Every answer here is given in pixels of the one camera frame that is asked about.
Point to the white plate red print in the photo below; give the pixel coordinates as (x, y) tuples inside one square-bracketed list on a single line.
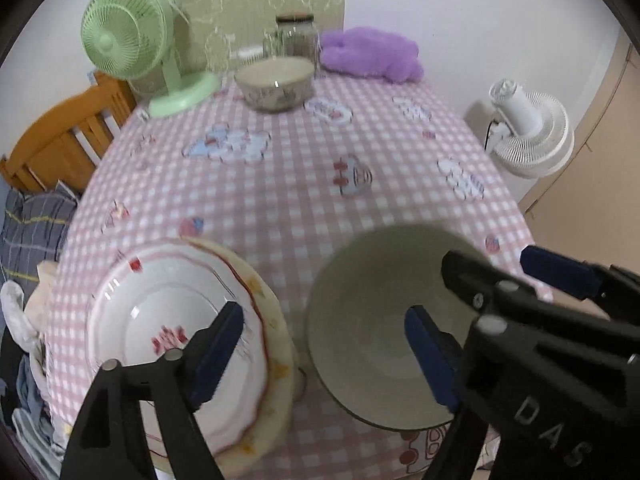
[(150, 305)]

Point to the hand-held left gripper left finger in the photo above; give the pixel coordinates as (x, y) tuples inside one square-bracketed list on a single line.
[(217, 360)]

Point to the yellow flower plate beaded rim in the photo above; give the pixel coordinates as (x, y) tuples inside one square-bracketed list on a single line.
[(280, 355)]

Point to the green table fan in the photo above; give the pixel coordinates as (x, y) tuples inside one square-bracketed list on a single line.
[(125, 30)]

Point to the purple plush toy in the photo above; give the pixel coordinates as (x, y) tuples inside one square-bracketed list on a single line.
[(370, 55)]

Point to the pink checked tablecloth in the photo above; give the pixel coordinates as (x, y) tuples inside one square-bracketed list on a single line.
[(280, 185)]

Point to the glass jar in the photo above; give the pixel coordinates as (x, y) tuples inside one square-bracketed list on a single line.
[(297, 40)]

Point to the wooden chair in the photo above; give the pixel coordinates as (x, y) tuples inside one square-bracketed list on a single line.
[(55, 130)]

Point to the glass mug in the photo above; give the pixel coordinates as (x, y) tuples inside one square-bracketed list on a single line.
[(272, 45)]

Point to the blue plaid cloth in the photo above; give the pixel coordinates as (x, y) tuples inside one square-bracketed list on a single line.
[(30, 230)]

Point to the floral ceramic bowl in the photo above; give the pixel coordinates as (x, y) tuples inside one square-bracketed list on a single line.
[(380, 285), (272, 92)]

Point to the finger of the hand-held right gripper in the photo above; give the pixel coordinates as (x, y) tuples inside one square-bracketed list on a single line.
[(555, 270), (500, 310)]

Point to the blue and white cloth pile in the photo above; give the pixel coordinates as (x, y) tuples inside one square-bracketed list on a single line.
[(30, 410)]

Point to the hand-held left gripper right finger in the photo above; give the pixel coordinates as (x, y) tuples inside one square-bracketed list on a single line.
[(430, 360)]

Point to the white fan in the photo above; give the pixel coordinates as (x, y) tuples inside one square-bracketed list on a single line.
[(540, 135)]

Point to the small white ribbed object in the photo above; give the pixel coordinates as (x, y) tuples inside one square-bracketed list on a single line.
[(248, 57)]

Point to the green patterned board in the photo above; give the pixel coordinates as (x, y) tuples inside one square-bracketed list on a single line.
[(240, 0)]

